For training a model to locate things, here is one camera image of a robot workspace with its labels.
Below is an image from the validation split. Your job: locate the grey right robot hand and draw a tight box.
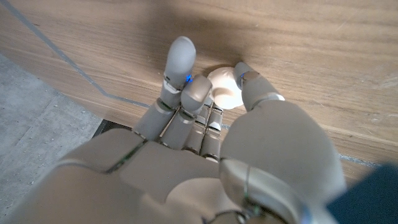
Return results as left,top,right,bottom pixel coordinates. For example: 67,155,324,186
4,35,348,224

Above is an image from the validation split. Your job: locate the cream toy ring disc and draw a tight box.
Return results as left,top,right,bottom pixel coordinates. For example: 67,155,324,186
206,67,244,110

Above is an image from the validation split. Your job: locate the black fabric backdrop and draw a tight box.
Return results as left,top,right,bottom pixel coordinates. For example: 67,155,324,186
92,119,133,139

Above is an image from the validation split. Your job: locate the silver tape outline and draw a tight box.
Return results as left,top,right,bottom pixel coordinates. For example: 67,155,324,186
0,0,380,167

